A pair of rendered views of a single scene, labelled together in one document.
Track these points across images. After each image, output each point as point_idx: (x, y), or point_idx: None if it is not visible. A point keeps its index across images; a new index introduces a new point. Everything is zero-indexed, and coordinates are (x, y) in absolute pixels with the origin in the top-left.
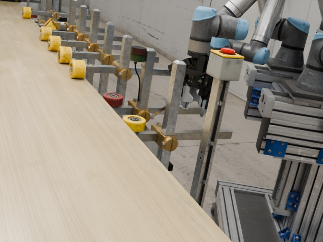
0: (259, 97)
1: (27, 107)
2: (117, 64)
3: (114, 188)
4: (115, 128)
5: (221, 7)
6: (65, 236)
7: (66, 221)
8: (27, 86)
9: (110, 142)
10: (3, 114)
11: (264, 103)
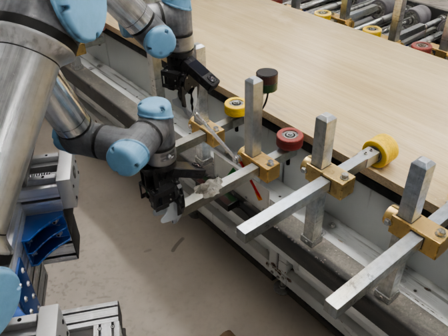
0: (74, 192)
1: (333, 85)
2: (339, 169)
3: (207, 47)
4: (243, 88)
5: (155, 14)
6: (213, 27)
7: (217, 31)
8: (385, 114)
9: (235, 73)
10: (335, 72)
11: (75, 165)
